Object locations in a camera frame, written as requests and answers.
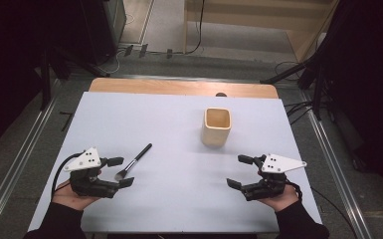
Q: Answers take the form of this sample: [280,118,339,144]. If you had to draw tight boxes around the white floor cable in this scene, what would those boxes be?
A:
[101,49,127,76]

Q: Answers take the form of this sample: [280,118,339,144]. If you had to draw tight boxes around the hanging black cable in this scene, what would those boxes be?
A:
[184,0,207,56]

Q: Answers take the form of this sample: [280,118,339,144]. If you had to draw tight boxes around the person's left hand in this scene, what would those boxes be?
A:
[52,169,102,212]

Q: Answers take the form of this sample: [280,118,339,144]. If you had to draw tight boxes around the beige square cup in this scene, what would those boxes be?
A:
[201,107,233,147]

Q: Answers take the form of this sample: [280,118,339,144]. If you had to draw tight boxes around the black makeup brush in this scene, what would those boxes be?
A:
[114,142,153,182]

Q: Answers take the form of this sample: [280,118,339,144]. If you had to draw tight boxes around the black floor cables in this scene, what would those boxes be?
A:
[274,61,314,126]

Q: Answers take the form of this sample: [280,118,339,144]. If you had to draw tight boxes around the black tripod stand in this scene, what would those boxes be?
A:
[260,58,327,121]
[39,43,111,112]

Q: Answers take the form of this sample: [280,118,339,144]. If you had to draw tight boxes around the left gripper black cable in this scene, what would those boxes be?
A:
[51,151,85,201]

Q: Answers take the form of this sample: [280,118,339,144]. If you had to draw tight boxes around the metal floor rail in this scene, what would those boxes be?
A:
[0,98,58,239]
[298,92,374,239]

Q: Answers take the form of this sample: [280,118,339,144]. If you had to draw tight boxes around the black tape strip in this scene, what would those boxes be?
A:
[59,111,75,132]

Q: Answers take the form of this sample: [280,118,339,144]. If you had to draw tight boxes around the black curtain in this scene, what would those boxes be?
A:
[322,0,383,202]
[0,0,85,158]

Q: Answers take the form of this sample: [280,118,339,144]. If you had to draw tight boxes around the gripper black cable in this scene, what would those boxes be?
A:
[51,151,85,201]
[286,178,303,202]

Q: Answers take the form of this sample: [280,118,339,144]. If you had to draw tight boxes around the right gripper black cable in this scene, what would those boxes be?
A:
[286,178,303,202]

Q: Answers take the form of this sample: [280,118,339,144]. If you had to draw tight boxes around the white table mat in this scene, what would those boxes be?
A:
[28,92,323,234]

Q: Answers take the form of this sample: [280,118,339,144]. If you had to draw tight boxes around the light wooden furniture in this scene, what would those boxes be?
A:
[182,0,341,63]

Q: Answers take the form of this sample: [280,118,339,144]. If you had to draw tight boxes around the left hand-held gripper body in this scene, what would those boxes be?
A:
[63,146,120,199]

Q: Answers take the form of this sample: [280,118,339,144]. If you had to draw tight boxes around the person's right hand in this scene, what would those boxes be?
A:
[257,170,300,213]

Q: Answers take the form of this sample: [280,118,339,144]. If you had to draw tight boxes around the thin black floor cable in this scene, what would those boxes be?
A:
[310,186,357,239]

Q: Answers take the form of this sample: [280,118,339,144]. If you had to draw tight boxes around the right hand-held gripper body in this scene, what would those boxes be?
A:
[241,153,307,202]

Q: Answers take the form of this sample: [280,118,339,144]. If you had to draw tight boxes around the black cabinet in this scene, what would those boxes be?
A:
[79,0,127,65]

